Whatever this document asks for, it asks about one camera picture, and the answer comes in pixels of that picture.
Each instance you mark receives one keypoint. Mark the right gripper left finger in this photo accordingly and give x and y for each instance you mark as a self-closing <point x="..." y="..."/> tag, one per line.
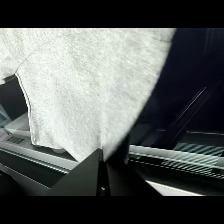
<point x="85" y="178"/>

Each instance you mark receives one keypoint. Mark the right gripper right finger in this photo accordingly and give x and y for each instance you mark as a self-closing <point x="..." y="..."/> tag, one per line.
<point x="125" y="181"/>

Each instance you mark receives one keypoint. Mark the light grey garment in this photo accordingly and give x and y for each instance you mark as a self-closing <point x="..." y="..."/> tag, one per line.
<point x="86" y="83"/>

